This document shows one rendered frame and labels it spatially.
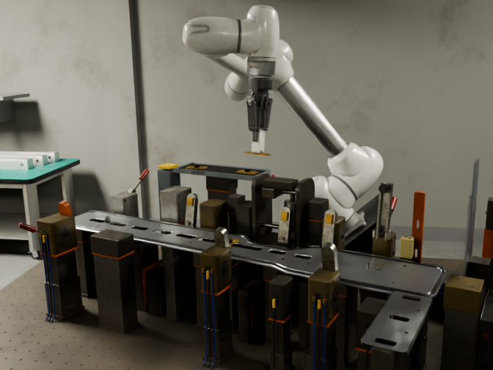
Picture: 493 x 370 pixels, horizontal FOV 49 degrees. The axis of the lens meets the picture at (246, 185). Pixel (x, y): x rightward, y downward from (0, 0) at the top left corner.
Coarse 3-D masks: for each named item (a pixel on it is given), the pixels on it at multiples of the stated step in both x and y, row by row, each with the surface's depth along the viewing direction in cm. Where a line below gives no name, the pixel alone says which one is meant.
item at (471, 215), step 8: (472, 184) 131; (472, 192) 133; (472, 200) 135; (472, 216) 138; (472, 224) 140; (472, 232) 142; (472, 240) 144; (464, 256) 135; (464, 264) 136; (464, 272) 136
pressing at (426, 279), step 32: (96, 224) 201; (128, 224) 201; (160, 224) 200; (256, 256) 166; (288, 256) 166; (320, 256) 165; (352, 256) 165; (384, 256) 164; (384, 288) 143; (416, 288) 142
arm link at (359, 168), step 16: (288, 48) 222; (288, 64) 222; (288, 80) 223; (288, 96) 224; (304, 96) 225; (304, 112) 225; (320, 112) 227; (320, 128) 227; (320, 144) 230; (336, 144) 228; (352, 144) 231; (336, 160) 229; (352, 160) 227; (368, 160) 229; (336, 176) 230; (352, 176) 227; (368, 176) 229; (352, 192) 227
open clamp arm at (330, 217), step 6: (330, 210) 175; (324, 216) 176; (330, 216) 175; (336, 216) 176; (324, 222) 176; (330, 222) 175; (324, 228) 176; (330, 228) 175; (324, 234) 176; (330, 234) 175; (324, 240) 176; (330, 240) 175
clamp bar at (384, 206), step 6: (384, 186) 162; (390, 186) 163; (384, 192) 162; (390, 192) 164; (384, 198) 166; (390, 198) 164; (384, 204) 166; (390, 204) 165; (378, 210) 166; (384, 210) 166; (390, 210) 165; (378, 216) 166; (384, 216) 166; (390, 216) 166; (378, 222) 166; (384, 222) 166; (378, 228) 166; (378, 234) 166
